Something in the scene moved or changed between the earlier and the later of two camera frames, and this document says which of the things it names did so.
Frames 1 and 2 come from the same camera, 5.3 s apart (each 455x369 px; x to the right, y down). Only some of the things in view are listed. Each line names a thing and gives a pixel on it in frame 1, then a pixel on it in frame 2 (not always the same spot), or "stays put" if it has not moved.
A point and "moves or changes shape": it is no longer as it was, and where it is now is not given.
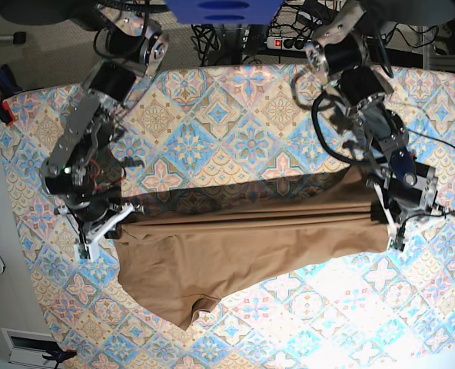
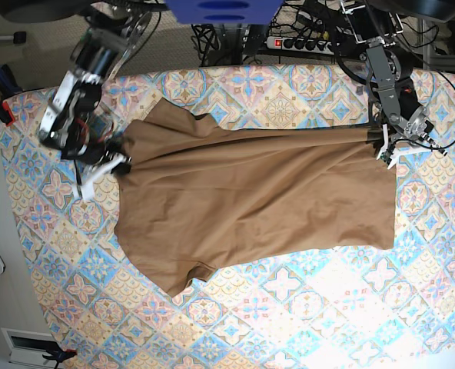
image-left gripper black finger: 114,233 -> 121,169
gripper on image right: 404,197 -> 410,140
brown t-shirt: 183,261 moves or changes shape
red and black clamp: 1,108 stays put
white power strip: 287,43 stays put
